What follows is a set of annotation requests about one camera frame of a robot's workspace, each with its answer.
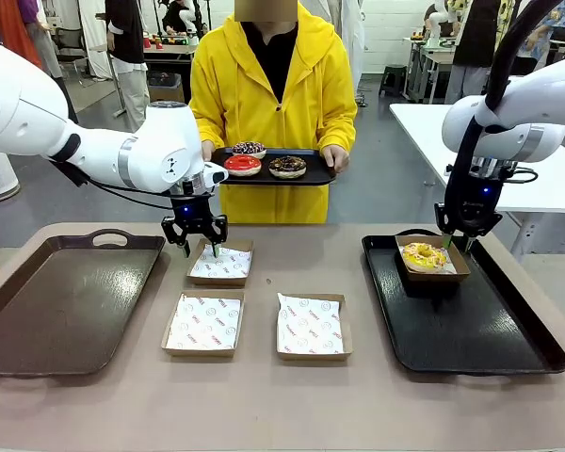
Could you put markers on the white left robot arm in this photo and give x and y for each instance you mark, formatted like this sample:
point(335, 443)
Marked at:
point(122, 155)

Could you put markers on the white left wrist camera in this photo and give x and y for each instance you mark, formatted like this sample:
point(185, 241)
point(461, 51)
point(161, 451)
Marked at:
point(216, 174)

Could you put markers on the person in yellow floral shirt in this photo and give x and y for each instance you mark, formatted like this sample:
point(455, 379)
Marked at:
point(475, 47)

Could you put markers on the person right hand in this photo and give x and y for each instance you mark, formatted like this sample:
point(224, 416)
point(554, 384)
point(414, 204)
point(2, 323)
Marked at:
point(208, 150)

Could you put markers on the black office chair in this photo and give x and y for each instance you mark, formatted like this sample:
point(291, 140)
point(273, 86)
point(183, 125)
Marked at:
point(73, 47)

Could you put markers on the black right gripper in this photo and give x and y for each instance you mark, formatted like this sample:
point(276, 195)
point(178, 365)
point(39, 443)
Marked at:
point(480, 202)

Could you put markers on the table with colourful toys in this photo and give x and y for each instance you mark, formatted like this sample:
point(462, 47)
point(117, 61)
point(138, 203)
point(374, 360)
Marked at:
point(169, 49)

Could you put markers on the yellow glazed sprinkled donut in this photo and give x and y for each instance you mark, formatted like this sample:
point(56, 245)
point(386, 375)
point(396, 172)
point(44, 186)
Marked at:
point(416, 259)

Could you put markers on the black plastic tray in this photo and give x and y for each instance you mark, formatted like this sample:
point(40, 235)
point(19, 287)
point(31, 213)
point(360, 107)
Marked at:
point(452, 329)

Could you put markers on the red glazed donut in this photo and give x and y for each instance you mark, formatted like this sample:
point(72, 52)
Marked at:
point(242, 166)

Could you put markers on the grey plastic stool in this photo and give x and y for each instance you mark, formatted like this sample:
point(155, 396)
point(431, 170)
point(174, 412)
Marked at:
point(393, 77)

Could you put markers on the brown plastic tray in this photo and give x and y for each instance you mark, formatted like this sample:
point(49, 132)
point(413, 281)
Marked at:
point(75, 320)

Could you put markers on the person left hand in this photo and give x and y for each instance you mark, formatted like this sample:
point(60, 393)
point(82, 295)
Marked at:
point(335, 157)

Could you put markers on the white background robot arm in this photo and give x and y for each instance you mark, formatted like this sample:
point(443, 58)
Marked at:
point(438, 21)

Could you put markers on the kraft paper box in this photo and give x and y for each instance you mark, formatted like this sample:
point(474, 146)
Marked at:
point(200, 352)
point(313, 357)
point(216, 282)
point(459, 270)

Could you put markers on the person left forearm yellow sleeve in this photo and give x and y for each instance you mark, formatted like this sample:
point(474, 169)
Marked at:
point(339, 127)

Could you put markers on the purple sprinkled dark donut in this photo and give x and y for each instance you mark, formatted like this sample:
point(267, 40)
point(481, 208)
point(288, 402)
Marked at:
point(249, 150)

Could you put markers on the cardboard box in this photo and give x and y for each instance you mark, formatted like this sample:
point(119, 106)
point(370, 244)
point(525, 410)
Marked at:
point(167, 94)

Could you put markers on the large white table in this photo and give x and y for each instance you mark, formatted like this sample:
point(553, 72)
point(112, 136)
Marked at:
point(428, 136)

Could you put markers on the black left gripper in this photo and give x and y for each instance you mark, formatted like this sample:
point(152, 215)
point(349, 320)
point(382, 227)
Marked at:
point(192, 209)

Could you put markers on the person in grey apron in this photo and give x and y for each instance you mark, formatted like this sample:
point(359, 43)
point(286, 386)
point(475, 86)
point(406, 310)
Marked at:
point(52, 56)

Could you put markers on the person in beige trousers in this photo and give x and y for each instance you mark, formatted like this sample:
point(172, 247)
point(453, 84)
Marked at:
point(129, 70)

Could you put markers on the person right forearm yellow sleeve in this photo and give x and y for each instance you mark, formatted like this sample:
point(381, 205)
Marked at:
point(209, 124)

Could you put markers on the chocolate glazed donut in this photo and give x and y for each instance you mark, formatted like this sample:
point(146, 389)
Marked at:
point(287, 168)

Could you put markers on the black serving tray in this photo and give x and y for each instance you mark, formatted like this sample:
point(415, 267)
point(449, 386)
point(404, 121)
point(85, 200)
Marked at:
point(315, 174)

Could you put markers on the orange garment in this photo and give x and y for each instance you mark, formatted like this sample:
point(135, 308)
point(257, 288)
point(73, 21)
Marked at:
point(14, 23)

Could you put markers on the person in yellow hoodie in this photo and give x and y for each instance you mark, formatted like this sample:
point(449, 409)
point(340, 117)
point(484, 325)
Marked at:
point(245, 94)

